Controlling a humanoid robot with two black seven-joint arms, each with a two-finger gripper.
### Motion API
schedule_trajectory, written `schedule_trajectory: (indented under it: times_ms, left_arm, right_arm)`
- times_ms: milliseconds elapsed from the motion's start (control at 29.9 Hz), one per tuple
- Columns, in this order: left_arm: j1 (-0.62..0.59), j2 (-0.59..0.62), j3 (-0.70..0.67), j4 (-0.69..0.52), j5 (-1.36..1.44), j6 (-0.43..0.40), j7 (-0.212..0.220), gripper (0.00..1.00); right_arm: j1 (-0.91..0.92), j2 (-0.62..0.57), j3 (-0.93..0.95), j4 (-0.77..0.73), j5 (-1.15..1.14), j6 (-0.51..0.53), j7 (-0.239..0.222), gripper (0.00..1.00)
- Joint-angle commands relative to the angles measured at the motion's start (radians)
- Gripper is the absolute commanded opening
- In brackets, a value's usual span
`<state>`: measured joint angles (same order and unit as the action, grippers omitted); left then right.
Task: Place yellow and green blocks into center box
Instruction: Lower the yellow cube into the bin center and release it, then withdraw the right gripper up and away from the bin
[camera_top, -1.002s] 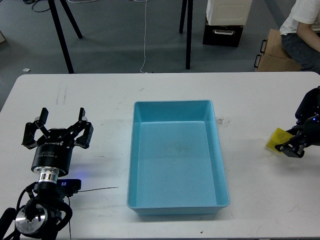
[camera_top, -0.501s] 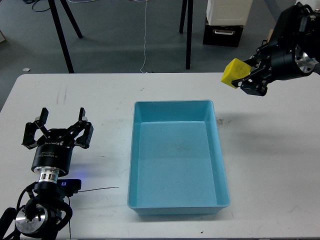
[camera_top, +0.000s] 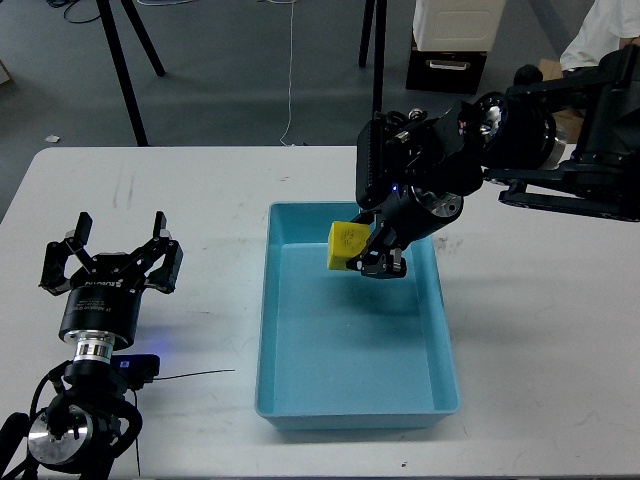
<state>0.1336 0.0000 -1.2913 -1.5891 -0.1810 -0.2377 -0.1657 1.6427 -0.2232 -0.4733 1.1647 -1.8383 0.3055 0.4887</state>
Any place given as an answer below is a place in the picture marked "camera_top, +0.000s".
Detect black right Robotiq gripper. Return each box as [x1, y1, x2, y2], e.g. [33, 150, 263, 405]
[346, 186, 464, 278]

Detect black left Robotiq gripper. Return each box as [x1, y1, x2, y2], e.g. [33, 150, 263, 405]
[39, 211, 183, 349]

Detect yellow block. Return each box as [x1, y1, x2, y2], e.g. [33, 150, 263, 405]
[327, 221, 370, 270]

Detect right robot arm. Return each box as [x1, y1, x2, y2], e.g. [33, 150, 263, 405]
[341, 45, 639, 279]

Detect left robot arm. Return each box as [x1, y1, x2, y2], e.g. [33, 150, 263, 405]
[1, 212, 183, 479]

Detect white appliance box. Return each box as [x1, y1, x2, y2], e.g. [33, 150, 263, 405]
[412, 0, 506, 52]

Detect blue plastic bin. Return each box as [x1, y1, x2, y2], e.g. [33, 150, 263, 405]
[255, 202, 461, 430]

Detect dark wooden crate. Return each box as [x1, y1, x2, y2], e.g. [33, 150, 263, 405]
[405, 41, 488, 95]

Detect black tripod right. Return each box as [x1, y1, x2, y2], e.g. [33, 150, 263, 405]
[358, 0, 388, 119]

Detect black tripod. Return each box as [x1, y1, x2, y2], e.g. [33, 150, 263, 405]
[94, 0, 167, 148]
[358, 0, 388, 119]

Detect black tripod left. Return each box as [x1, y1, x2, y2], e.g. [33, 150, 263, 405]
[94, 0, 167, 148]

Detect seated person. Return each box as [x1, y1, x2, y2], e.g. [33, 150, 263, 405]
[560, 0, 639, 73]

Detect thin black wire on table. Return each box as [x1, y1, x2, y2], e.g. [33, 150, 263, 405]
[149, 368, 236, 381]

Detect cardboard box with handles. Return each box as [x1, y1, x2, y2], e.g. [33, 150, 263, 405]
[538, 59, 584, 136]

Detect white cable on floor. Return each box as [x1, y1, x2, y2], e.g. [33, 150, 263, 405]
[257, 0, 307, 148]

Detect black cable on floor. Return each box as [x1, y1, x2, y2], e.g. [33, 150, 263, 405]
[47, 0, 104, 25]

